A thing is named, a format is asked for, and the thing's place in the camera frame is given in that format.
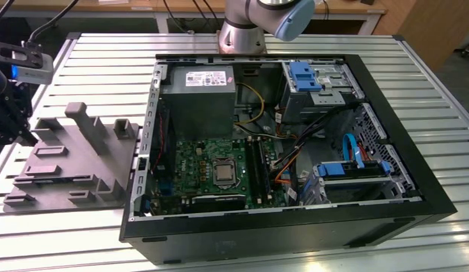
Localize RAM stick with label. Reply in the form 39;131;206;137
15;175;96;184

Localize grey parts rack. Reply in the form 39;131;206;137
1;102;142;214

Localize black chair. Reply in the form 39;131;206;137
0;16;36;43

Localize wooden desk white legs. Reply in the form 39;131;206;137
0;0;386;36

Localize grey power supply unit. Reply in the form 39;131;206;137
159;65;236;139

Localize green motherboard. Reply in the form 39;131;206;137
146;135;293;216

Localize silver CPU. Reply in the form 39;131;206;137
214;164;238;182

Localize black graphics card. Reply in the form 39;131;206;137
191;192;246;212

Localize black PC case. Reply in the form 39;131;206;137
118;53;458;266

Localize blue drive latch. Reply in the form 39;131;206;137
289;61;321;92

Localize metal optical drive cage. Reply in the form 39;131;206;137
282;61;366;122

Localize hard disk in blue carrier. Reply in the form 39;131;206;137
313;160;393;180

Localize metal disk bay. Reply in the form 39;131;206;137
311;164;425;203

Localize wooden cabinet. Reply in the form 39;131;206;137
373;0;469;73

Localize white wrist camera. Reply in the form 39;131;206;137
9;50;54;85

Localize black camera cable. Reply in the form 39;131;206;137
27;0;82;46
0;0;15;24

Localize yellow wire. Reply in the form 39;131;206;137
234;82;266;126

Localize orange cable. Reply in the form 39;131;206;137
274;160;295;185

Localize black cable bundle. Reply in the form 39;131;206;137
271;103;358;171

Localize blue SATA cable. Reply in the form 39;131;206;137
342;133;367;169

